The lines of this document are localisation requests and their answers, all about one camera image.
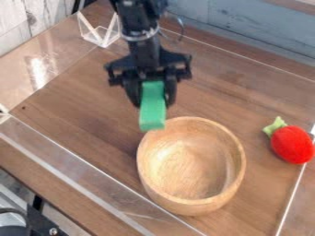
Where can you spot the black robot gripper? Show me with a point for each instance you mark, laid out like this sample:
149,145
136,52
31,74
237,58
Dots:
145,63

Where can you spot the green rectangular block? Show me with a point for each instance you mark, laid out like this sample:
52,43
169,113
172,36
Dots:
152,106

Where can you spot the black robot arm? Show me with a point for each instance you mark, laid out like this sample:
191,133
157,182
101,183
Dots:
139,16

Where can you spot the brown wooden bowl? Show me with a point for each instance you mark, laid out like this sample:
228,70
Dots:
191,165

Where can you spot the red plush strawberry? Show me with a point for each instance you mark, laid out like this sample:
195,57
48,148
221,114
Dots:
291,142

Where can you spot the black clamp with screw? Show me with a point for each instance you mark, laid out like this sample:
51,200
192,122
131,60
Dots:
41,226

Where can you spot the clear acrylic corner bracket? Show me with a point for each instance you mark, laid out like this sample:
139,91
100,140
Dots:
101,36

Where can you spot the clear acrylic front wall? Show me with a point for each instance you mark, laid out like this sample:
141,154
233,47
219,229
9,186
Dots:
100,203

